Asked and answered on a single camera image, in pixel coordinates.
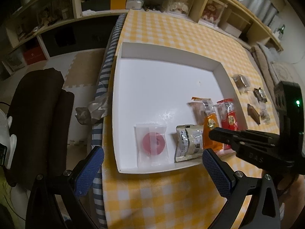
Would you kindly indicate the dark foil snack packet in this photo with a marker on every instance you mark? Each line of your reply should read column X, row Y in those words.
column 241, row 81

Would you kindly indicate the cream dressed doll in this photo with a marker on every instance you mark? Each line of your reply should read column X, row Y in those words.
column 180, row 6

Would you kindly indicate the folded beige grey blankets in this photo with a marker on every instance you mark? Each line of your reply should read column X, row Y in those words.
column 273, row 69

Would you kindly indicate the dark foil square packet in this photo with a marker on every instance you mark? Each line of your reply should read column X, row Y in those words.
column 260, row 95

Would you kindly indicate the red storage box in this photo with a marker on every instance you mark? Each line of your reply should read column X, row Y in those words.
column 34, row 55

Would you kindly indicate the person's right hand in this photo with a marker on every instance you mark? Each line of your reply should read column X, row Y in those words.
column 292, row 193

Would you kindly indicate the orange snack bar packet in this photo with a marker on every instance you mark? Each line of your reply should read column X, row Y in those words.
column 205, row 114

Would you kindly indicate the red dressed doll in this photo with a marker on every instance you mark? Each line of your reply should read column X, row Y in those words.
column 213, row 11

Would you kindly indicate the yellow checkered cloth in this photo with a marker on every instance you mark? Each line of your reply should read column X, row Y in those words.
column 184, row 198

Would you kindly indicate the orange box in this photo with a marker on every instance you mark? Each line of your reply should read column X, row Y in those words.
column 117, row 4

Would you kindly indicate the dark brown chair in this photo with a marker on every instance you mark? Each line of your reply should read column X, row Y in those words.
column 41, row 112

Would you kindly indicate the green glass bottle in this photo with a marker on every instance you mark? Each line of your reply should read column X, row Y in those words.
column 281, row 31

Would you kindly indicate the red snack bar packet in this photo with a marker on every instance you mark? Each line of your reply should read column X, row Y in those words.
column 228, row 117

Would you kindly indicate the brown chocolate bar packet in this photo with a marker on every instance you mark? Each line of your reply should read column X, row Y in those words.
column 253, row 114

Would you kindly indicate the clear purple cookie packet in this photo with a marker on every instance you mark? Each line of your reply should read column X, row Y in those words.
column 265, row 117

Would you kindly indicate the pink disc snack packet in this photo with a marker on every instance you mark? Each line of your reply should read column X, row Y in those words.
column 151, row 145

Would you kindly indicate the white cardboard tray box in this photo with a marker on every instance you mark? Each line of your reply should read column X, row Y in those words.
column 155, row 84

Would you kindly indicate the wooden shelf unit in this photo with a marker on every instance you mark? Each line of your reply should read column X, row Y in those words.
column 35, row 30

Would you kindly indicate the small white box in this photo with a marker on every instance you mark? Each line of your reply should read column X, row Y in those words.
column 235, row 24

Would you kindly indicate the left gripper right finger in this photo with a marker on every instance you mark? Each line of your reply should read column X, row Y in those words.
column 220, row 172

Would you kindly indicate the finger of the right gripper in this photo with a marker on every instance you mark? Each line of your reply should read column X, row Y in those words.
column 240, row 137

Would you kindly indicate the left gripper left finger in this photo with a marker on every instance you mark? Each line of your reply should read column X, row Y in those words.
column 86, row 170

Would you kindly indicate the silver foil snack packet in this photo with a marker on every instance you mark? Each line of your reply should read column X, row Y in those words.
column 189, row 143

